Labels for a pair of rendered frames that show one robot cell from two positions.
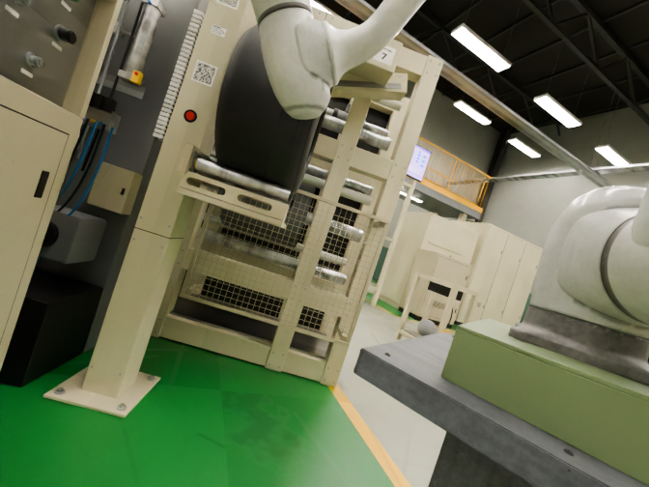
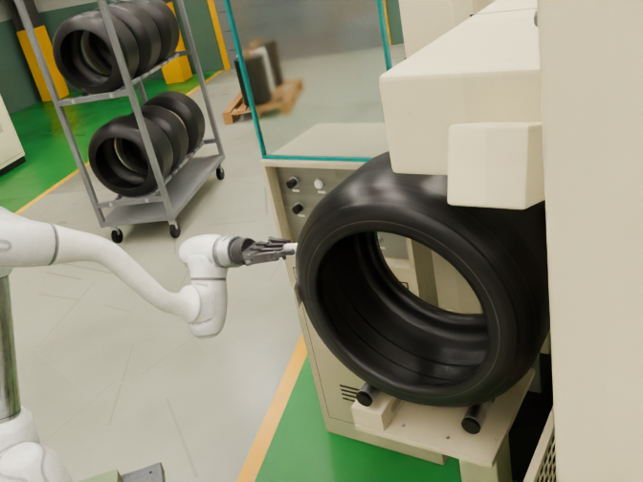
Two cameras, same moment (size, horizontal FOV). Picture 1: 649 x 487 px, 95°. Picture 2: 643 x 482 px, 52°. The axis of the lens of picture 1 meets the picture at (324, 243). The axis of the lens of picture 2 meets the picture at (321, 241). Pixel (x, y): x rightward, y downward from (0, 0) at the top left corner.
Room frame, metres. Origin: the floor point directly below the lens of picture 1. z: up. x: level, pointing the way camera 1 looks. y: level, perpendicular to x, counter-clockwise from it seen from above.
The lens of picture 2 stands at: (1.91, -0.80, 2.00)
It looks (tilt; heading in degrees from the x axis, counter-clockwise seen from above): 26 degrees down; 132
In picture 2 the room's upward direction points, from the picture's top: 12 degrees counter-clockwise
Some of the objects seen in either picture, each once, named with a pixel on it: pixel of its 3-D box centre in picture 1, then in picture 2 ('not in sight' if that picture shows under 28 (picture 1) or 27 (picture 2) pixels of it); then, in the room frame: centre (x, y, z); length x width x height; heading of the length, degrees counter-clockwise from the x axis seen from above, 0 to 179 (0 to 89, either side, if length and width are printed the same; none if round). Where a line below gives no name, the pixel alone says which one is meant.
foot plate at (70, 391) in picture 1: (109, 385); not in sight; (1.13, 0.61, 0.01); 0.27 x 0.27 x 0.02; 6
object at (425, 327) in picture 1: (435, 316); not in sight; (3.22, -1.38, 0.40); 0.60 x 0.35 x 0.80; 23
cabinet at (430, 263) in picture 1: (435, 288); not in sight; (5.62, -2.24, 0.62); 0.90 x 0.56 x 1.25; 113
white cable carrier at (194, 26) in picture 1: (182, 77); not in sight; (1.09, 0.69, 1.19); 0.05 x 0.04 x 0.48; 6
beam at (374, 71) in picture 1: (334, 49); (529, 63); (1.48, 0.26, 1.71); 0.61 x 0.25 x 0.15; 96
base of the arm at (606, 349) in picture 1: (578, 336); not in sight; (0.51, -0.46, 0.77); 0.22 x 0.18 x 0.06; 143
